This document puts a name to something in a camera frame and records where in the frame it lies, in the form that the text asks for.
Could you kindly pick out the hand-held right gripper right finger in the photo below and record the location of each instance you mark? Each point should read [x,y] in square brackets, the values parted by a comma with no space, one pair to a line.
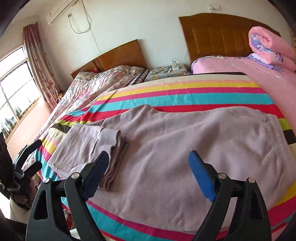
[201,176]

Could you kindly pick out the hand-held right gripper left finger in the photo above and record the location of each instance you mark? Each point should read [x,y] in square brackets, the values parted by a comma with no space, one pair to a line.
[98,176]

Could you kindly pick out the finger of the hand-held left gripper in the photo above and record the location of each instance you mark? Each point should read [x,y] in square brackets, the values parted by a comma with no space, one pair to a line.
[34,167]
[31,148]

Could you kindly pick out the lavender pants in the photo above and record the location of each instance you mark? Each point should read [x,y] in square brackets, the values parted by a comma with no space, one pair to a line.
[180,162]

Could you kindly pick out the window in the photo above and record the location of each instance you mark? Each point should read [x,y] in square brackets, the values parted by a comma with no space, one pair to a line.
[16,92]

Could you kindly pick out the striped colourful blanket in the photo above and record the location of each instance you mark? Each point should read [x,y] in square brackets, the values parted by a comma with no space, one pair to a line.
[185,95]

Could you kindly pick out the red floral curtain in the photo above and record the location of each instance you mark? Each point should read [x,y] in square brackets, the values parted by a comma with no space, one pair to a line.
[39,64]

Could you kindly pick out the floral patterned bed quilt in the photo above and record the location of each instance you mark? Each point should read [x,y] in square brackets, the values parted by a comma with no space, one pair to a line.
[92,90]

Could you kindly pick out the nightstand with floral cover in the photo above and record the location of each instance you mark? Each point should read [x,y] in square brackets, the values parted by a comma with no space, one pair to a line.
[161,73]

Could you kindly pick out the white charger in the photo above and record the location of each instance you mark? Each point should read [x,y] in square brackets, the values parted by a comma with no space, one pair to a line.
[175,66]

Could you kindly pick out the small wooden headboard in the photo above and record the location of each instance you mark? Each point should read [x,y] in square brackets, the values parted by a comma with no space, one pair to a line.
[115,58]

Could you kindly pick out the white air conditioner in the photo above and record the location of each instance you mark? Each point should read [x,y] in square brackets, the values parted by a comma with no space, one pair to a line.
[60,11]

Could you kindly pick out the large wooden headboard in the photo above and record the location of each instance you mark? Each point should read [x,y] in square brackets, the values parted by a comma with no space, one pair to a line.
[219,34]

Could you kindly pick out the rolled pink floral quilt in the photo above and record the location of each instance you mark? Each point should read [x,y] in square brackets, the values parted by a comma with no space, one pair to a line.
[270,46]

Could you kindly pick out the white wall outlet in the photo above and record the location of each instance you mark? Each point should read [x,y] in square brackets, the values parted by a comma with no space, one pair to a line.
[214,7]

